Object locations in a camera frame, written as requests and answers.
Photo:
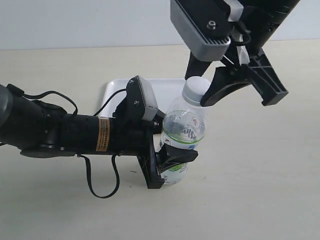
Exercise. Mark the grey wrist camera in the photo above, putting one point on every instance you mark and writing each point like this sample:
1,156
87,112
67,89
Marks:
141,100
203,26

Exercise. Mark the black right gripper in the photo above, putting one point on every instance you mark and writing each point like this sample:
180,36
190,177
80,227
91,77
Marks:
233,76

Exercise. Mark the clear plastic drink bottle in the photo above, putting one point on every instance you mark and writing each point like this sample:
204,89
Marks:
184,125

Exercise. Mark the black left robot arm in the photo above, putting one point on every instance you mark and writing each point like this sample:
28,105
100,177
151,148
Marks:
43,130

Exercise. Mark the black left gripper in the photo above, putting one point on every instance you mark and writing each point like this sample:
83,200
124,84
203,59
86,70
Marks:
136,139

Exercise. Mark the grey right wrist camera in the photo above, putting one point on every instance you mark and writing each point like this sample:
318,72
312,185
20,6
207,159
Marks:
203,26

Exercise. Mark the white bottle cap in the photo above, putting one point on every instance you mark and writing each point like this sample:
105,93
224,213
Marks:
194,89

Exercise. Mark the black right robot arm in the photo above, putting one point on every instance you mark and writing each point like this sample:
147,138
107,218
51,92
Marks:
232,32

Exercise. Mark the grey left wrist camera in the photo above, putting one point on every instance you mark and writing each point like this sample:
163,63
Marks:
141,100

